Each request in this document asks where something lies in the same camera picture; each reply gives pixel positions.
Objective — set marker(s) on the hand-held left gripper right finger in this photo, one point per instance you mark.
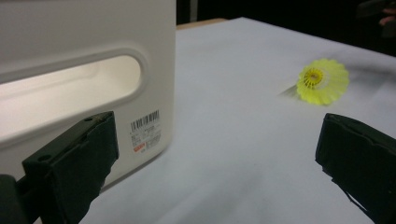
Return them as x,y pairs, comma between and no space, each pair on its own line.
361,155

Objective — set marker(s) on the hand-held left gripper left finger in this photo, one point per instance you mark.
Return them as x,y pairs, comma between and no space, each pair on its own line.
74,168

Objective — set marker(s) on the white plastic storage box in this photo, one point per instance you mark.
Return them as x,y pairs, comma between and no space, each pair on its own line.
84,77

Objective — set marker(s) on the yellow shuttlecock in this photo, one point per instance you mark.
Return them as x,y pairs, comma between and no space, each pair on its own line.
323,81

